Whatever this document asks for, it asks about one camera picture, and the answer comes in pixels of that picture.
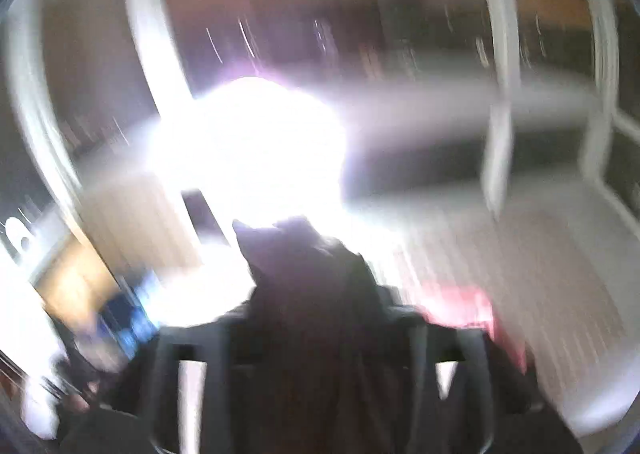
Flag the dark brown garment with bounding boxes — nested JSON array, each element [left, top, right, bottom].
[[61, 221, 580, 453]]

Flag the white ring light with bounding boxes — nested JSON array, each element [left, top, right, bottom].
[[141, 77, 349, 327]]

